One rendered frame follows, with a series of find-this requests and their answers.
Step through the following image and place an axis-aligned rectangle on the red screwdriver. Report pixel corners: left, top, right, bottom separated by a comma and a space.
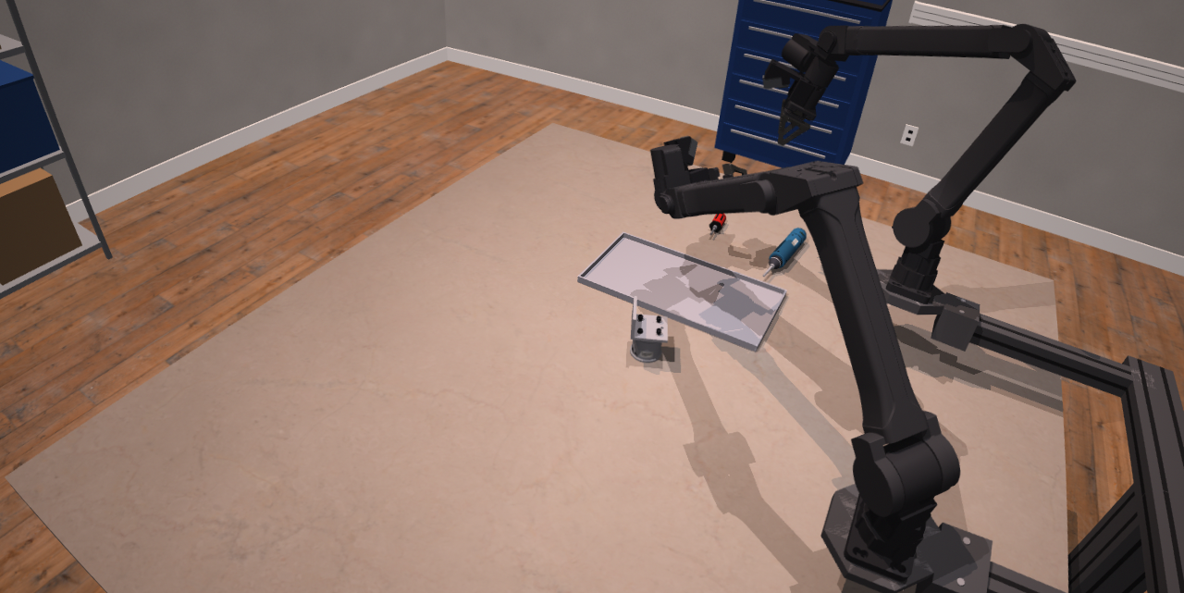
709, 214, 726, 236

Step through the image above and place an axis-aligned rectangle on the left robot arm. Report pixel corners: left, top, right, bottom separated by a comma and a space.
650, 136, 960, 582

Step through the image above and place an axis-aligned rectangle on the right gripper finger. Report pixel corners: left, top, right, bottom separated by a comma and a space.
778, 112, 810, 146
778, 99, 803, 135

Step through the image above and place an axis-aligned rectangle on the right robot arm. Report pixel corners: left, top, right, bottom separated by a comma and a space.
762, 24, 1076, 304

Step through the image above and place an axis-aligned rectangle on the grey l-shaped bracket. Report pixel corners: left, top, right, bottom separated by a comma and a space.
631, 296, 668, 343

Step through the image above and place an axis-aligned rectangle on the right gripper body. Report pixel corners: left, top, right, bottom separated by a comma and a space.
783, 84, 826, 122

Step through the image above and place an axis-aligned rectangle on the dark blue electric screwdriver barrel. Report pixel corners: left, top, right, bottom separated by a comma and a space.
762, 228, 807, 277

